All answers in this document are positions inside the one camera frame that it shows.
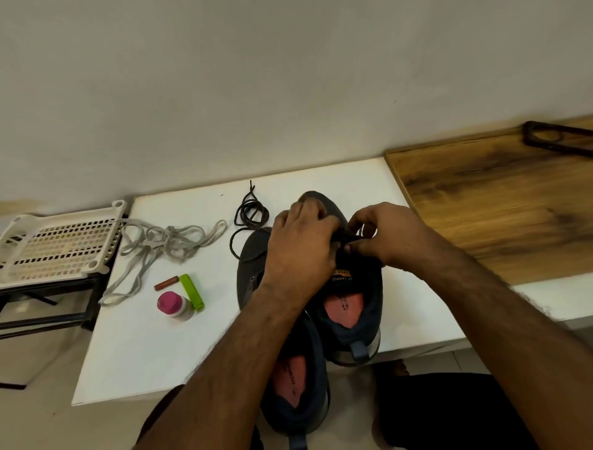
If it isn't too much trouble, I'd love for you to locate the person's left hand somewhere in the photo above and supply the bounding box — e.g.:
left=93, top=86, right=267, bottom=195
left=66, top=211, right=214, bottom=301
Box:
left=258, top=197, right=343, bottom=312

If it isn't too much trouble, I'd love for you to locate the pink capped white bottle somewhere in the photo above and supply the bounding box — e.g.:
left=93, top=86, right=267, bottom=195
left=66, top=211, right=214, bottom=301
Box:
left=156, top=290, right=194, bottom=322

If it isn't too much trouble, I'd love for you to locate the person's left forearm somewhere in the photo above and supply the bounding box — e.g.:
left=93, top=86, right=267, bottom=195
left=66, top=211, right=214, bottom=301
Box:
left=130, top=292, right=311, bottom=450

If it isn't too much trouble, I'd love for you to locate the person's right hand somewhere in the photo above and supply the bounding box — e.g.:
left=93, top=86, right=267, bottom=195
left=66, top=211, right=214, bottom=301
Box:
left=347, top=201, right=456, bottom=279

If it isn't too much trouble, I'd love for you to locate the black metal rack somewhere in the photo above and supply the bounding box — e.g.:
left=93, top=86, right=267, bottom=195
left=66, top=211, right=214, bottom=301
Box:
left=0, top=218, right=124, bottom=391

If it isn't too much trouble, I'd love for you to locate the dark sneaker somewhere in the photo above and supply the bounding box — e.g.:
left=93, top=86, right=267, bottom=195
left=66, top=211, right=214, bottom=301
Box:
left=235, top=227, right=333, bottom=450
left=296, top=190, right=385, bottom=367

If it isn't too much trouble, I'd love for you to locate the wooden board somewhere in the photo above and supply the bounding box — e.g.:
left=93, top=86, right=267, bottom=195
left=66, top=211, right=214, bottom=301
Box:
left=384, top=116, right=593, bottom=287

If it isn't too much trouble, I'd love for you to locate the white perforated plastic tray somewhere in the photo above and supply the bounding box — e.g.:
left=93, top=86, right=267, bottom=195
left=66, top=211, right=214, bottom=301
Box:
left=0, top=199, right=128, bottom=289

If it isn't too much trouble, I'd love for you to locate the person's right forearm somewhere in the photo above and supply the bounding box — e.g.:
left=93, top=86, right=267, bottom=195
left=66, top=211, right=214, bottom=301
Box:
left=426, top=245, right=593, bottom=450

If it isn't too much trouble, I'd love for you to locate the green marker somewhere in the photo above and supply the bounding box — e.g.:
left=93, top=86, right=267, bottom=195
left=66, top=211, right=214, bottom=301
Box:
left=179, top=273, right=206, bottom=313

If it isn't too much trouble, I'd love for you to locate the grey shoelaces bundle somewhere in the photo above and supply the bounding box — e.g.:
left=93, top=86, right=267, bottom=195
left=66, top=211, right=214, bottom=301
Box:
left=98, top=218, right=229, bottom=308

